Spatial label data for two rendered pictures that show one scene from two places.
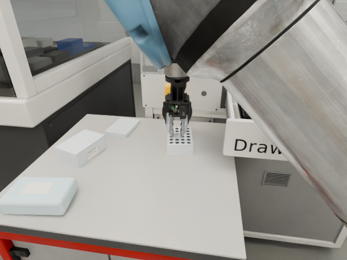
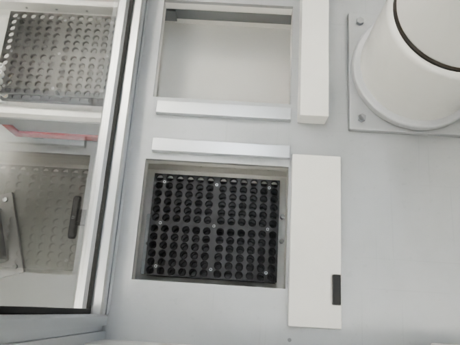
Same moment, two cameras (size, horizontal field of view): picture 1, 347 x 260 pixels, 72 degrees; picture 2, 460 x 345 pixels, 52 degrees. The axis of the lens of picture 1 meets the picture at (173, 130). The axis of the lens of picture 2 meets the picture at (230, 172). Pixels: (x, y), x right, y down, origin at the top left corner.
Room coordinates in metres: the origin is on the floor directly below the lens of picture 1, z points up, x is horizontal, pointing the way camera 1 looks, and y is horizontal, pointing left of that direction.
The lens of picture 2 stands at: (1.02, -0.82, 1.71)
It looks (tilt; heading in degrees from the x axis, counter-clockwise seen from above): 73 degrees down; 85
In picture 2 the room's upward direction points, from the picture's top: straight up
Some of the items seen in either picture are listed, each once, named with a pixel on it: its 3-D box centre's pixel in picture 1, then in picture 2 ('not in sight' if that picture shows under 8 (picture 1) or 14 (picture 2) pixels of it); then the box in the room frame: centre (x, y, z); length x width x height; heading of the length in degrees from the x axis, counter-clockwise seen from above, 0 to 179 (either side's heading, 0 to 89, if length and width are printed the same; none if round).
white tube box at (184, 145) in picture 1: (179, 140); not in sight; (0.70, -0.02, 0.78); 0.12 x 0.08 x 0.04; 0
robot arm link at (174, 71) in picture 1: (178, 68); not in sight; (0.67, -0.01, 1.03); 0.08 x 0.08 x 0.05
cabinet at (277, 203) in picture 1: (243, 140); not in sight; (1.32, -0.45, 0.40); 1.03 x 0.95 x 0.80; 81
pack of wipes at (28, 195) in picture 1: (40, 194); not in sight; (0.43, 0.33, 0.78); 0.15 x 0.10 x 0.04; 88
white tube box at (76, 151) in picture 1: (82, 147); not in sight; (0.64, 0.29, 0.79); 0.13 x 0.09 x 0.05; 154
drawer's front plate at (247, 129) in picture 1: (280, 141); not in sight; (0.54, -0.28, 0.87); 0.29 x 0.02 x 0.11; 81
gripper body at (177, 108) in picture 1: (177, 96); not in sight; (0.67, -0.01, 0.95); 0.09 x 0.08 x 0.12; 0
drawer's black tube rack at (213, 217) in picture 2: not in sight; (214, 228); (1.00, -0.67, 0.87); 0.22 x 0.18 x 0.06; 171
